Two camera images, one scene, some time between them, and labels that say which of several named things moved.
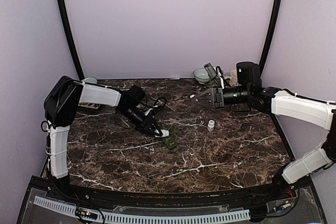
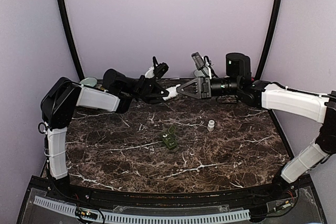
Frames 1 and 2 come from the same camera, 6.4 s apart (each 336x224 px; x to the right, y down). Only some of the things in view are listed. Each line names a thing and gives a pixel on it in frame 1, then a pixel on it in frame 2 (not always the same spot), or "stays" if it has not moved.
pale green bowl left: x=90 y=80 stays
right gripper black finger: x=206 y=91 → x=192 y=87
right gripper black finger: x=202 y=102 → x=195 y=93
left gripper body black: x=142 y=125 → x=143 y=83
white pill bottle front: x=165 y=132 → x=172 y=92
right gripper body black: x=220 y=97 → x=207 y=88
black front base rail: x=180 y=200 stays
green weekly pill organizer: x=170 y=140 stays
